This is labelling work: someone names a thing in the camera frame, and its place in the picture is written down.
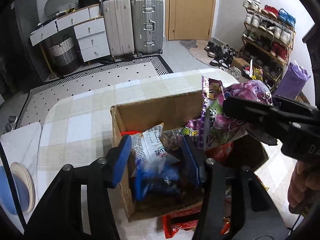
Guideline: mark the red black snack packet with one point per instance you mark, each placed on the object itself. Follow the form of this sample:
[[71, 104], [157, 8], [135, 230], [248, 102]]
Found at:
[[181, 220]]

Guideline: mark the silver suitcase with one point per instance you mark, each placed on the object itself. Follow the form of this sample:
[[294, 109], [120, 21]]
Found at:
[[148, 24]]

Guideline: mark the beige suitcase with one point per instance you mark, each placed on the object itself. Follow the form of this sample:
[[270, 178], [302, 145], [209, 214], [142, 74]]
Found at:
[[119, 29]]

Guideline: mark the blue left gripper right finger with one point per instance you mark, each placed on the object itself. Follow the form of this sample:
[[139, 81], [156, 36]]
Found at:
[[194, 161]]

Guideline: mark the woven laundry basket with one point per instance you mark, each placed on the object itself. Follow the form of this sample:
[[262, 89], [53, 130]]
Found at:
[[65, 56]]

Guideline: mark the wooden door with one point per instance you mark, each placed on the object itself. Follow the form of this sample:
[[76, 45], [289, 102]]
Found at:
[[189, 19]]

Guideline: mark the white drawer desk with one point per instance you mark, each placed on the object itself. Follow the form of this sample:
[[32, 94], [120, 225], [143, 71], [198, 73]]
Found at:
[[88, 27]]

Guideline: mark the person right hand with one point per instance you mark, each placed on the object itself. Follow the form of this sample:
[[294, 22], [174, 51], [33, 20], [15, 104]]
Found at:
[[304, 188]]

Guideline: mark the patterned floor rug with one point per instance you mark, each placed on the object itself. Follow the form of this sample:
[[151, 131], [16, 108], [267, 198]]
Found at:
[[41, 99]]

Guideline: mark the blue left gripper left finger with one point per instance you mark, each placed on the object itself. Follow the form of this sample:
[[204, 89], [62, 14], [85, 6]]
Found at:
[[119, 158]]

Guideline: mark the wooden shoe rack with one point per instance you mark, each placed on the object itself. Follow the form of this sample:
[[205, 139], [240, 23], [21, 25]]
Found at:
[[268, 42]]

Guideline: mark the purple candy snack bag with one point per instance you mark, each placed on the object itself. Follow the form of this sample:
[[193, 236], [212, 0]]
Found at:
[[192, 128]]

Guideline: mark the white orange noodle snack bag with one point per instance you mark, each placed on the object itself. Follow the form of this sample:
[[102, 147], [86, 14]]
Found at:
[[147, 147]]

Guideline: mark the red chip bag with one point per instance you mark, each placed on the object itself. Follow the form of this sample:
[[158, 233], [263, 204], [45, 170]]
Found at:
[[220, 153]]

